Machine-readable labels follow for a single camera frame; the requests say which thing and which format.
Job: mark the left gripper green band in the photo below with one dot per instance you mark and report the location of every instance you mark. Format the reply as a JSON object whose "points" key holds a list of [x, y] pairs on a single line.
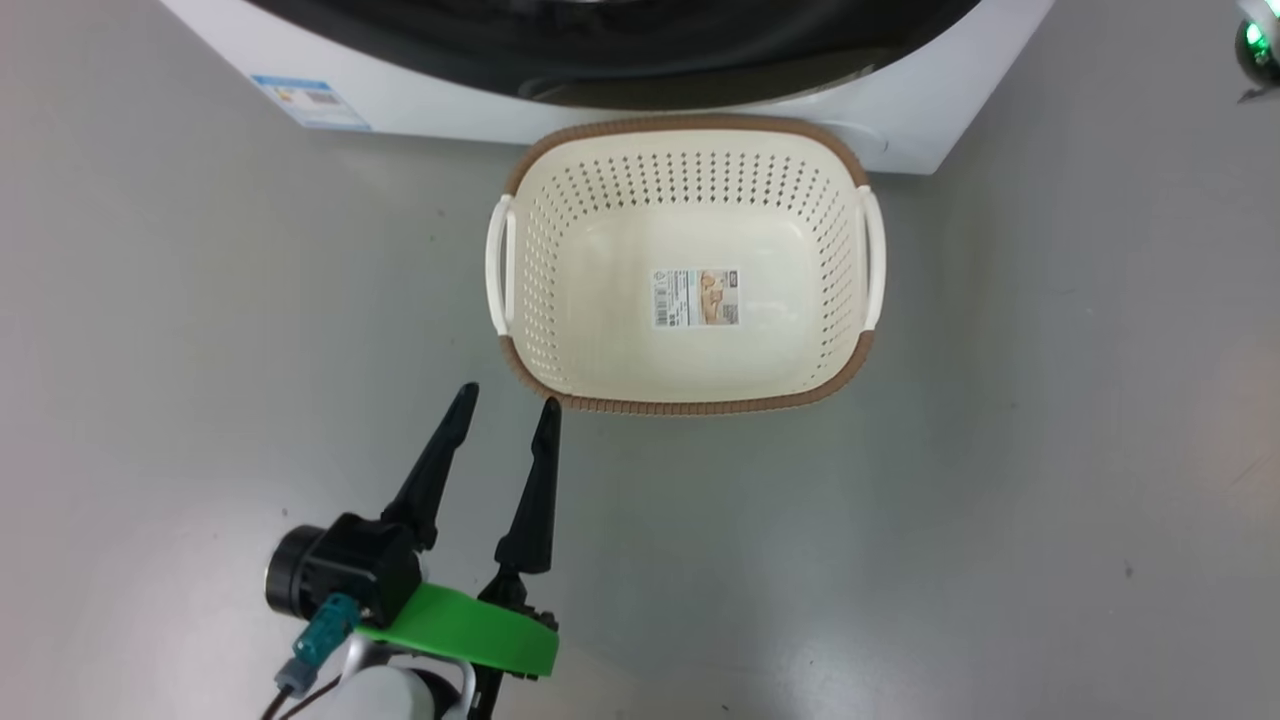
{"points": [[470, 630]]}

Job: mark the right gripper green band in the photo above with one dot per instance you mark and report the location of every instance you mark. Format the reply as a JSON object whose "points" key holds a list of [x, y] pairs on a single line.
{"points": [[1258, 50]]}

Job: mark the cream perforated laundry basket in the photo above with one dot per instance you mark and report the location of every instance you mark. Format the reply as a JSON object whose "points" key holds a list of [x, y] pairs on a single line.
{"points": [[620, 340]]}

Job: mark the printed basket label sticker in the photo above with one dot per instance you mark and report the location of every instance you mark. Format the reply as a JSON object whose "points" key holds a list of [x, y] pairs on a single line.
{"points": [[696, 297]]}

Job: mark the white front-load washing machine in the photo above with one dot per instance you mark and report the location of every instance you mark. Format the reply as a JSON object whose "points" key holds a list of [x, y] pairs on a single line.
{"points": [[900, 110]]}

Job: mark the blue energy label sticker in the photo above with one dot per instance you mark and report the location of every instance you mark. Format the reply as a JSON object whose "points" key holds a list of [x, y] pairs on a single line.
{"points": [[310, 102]]}

